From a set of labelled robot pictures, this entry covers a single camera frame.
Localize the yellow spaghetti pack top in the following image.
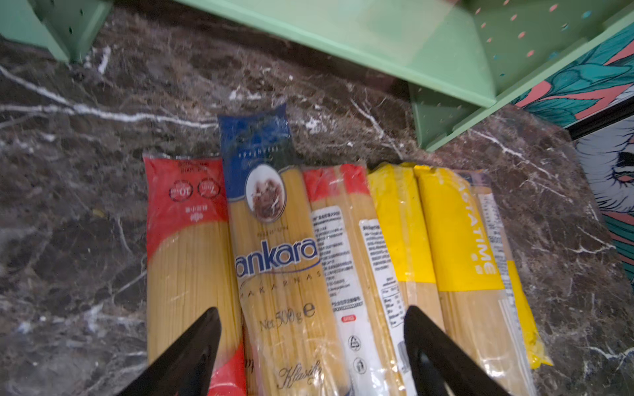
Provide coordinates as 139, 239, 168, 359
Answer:
368, 163, 445, 329

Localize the red spaghetti pack white label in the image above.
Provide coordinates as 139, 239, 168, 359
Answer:
303, 164, 417, 395

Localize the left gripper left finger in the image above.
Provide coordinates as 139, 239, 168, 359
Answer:
119, 307, 222, 396

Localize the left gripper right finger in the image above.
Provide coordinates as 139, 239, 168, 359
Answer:
404, 305, 508, 396

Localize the green wooden two-tier shelf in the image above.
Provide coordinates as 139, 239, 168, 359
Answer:
1, 1, 633, 151

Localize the yellow spaghetti pack white label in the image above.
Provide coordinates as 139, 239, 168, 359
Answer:
458, 170, 553, 370

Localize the red yellow spaghetti pack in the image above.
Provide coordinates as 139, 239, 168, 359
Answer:
144, 155, 247, 395

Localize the blue Ankara spaghetti pack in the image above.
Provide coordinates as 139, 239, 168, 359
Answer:
218, 106, 353, 395

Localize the yellow Pastatime spaghetti pack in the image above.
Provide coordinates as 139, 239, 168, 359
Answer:
414, 165, 537, 395

